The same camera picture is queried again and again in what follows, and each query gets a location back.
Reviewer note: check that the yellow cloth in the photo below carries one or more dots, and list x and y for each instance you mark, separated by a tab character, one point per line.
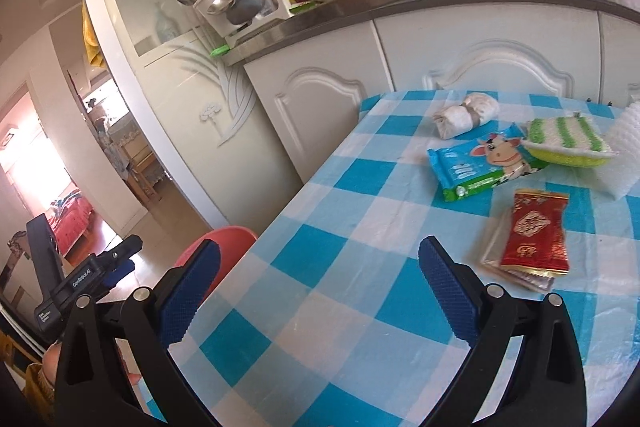
91	39

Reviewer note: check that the person's left forearm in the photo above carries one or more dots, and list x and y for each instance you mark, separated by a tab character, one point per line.
37	394

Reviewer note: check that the person's left hand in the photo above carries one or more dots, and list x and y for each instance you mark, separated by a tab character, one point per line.
51	359

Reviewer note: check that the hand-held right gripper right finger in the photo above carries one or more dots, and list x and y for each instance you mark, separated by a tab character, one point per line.
445	287

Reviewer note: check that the wooden chair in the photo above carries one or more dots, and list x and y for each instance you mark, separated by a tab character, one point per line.
142	162

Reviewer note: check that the steel ladle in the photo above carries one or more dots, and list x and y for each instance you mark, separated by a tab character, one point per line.
220	3

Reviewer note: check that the white kitchen cabinet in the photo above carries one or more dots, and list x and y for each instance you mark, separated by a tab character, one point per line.
320	107

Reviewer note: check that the glass sliding door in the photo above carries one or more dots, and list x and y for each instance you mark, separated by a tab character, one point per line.
165	97

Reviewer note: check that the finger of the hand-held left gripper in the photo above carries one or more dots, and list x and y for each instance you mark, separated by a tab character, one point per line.
125	249
120	272

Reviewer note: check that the white foam fruit net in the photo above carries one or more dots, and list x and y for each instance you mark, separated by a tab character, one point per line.
625	152

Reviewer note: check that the red blanket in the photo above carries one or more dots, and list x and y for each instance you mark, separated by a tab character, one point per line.
72	219

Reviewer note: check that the red snack packet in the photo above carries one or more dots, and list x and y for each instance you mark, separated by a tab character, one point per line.
537	232

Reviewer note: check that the blue cow print packet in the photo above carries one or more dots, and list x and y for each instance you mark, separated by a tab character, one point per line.
475	167

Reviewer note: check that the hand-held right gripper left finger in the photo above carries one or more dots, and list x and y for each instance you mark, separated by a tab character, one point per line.
192	292

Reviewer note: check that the grey ladle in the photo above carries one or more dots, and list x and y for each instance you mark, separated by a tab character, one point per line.
245	9

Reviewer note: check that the silver foil packet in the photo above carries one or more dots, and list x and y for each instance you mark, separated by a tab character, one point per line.
492	249

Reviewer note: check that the pink plastic basin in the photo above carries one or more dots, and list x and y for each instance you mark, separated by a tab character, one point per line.
225	242

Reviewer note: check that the green striped sponge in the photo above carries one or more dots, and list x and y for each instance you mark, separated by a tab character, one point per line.
567	137

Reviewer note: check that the blue white checked tablecloth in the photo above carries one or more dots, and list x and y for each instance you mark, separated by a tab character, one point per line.
350	307

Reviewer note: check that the white cloth bundle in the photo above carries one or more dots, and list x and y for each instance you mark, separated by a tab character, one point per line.
465	114

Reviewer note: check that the green plastic clip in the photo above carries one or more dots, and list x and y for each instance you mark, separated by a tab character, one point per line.
219	51

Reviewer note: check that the white utensil holder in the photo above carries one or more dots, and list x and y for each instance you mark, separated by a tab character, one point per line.
210	19

